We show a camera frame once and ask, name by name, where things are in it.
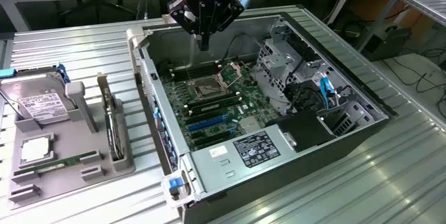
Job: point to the green graphics card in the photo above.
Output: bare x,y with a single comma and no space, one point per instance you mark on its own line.
112,119

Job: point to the black tripod base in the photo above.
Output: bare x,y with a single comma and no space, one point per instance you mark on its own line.
104,7

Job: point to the metal socket cover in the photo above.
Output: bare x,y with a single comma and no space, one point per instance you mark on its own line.
230,72

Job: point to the silver drive cage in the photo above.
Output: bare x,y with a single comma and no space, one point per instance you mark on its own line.
275,67

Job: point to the CPU socket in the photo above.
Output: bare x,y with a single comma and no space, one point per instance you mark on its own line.
206,88

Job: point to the installed black RAM stick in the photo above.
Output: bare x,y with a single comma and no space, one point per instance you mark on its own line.
208,107
212,100

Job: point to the green motherboard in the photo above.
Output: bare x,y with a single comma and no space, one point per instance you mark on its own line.
248,101

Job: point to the blue expansion slot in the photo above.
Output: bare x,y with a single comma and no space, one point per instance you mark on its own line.
207,123

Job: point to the silver chipset heatsink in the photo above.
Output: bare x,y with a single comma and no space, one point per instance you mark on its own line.
251,126

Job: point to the black box on floor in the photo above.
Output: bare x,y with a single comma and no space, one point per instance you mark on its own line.
389,44

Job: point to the silver hard disk blue caddy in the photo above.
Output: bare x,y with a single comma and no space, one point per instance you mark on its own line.
37,98

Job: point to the grey power supply unit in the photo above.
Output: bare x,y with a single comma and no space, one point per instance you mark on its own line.
223,166

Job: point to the open black PC case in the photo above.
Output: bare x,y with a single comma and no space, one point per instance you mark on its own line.
314,161

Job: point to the grey parts rack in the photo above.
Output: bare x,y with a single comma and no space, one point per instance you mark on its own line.
70,156

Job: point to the blue case latch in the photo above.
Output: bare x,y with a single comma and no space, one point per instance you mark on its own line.
175,184

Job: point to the silver CPU chip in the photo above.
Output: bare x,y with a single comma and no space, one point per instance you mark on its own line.
35,149

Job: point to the green RAM stick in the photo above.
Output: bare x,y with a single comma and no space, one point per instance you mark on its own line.
55,166

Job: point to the aluminium slat table frame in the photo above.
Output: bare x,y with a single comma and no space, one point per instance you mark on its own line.
418,2

